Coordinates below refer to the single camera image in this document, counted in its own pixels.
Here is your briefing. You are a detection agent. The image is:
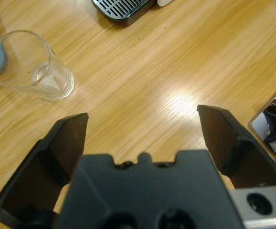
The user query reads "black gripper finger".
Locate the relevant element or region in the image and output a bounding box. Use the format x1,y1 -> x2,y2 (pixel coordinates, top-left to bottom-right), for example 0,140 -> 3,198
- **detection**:
197,104 -> 276,191
0,112 -> 90,229

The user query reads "clear drinking glass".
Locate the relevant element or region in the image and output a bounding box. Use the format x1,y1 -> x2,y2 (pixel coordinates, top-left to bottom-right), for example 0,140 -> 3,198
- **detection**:
0,30 -> 76,102

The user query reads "white capsule coffee machine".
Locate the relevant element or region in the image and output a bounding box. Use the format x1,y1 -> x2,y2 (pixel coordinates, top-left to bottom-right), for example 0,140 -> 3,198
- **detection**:
91,0 -> 174,26

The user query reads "metal slotted drip tray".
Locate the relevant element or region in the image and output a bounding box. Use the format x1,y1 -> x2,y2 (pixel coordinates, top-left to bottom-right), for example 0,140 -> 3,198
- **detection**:
91,0 -> 157,26

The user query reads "grey camera mount plate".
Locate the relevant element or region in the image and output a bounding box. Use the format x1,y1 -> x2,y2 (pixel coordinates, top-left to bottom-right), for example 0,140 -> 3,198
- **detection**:
247,89 -> 276,153

